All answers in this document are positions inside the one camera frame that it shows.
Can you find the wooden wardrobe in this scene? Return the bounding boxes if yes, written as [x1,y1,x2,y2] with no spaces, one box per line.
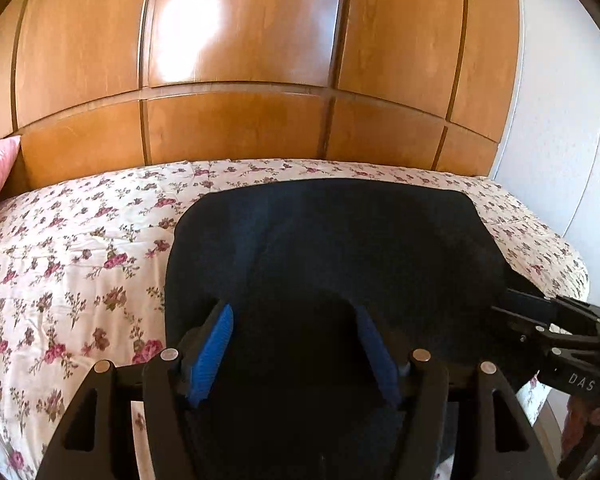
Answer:
[0,0,525,198]

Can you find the black pants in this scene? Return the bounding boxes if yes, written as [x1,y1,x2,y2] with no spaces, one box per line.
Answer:
[164,178,556,480]

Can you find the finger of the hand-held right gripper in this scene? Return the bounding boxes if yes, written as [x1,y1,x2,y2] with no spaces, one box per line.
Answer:
[505,287,600,328]
[491,306,600,357]

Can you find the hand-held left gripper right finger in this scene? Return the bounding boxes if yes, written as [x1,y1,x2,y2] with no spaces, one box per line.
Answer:
[352,304,552,480]

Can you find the floral bedspread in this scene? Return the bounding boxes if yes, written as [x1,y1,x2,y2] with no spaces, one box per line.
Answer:
[0,159,591,480]

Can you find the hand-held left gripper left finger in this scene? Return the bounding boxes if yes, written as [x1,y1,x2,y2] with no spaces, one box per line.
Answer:
[34,300,237,480]

